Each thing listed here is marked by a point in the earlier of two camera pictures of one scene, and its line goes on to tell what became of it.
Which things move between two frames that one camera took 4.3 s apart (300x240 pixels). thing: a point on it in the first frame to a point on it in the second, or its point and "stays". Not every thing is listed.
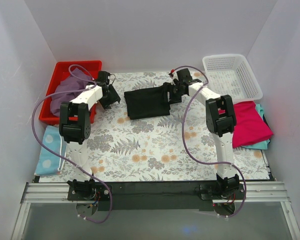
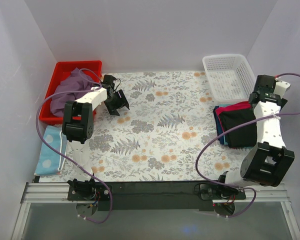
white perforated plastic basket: x=230 y=75 stays
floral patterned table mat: x=180 y=147 stays
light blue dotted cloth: x=49 y=163 stays
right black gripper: x=172 y=92 to x=283 y=102
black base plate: x=142 y=196 stays
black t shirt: x=147 y=103 to x=245 y=137
